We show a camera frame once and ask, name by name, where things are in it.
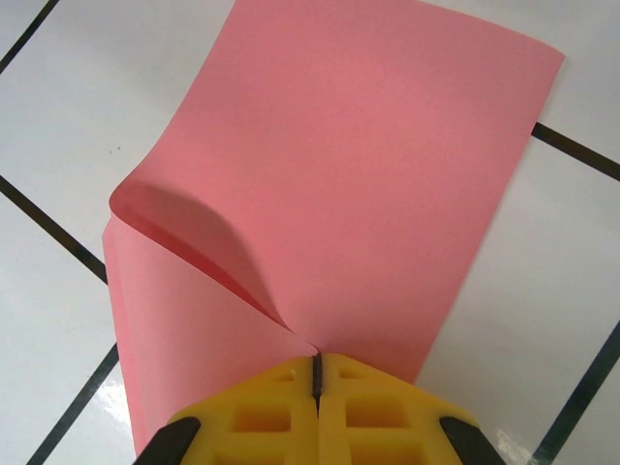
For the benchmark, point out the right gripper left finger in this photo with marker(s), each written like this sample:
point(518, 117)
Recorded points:
point(261, 431)

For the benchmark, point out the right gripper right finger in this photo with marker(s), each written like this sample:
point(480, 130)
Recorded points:
point(378, 431)

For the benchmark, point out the pink paper sheet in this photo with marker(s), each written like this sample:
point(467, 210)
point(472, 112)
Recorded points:
point(358, 169)

